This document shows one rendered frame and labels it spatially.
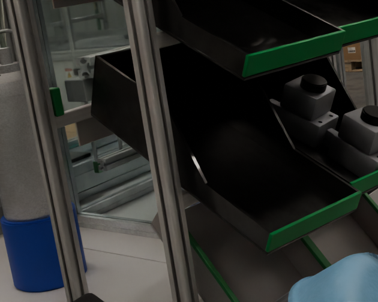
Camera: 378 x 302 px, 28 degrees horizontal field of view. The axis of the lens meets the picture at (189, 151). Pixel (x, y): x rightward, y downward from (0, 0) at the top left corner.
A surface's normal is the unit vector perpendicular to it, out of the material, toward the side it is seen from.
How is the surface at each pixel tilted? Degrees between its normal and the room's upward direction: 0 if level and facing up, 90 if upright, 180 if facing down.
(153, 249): 0
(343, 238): 45
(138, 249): 0
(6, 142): 90
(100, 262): 0
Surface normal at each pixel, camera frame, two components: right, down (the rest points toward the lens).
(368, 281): 0.55, -0.53
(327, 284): -0.79, -0.57
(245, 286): 0.35, -0.62
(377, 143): 0.65, 0.48
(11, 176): -0.33, 0.27
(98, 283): -0.15, -0.96
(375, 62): -0.63, 0.27
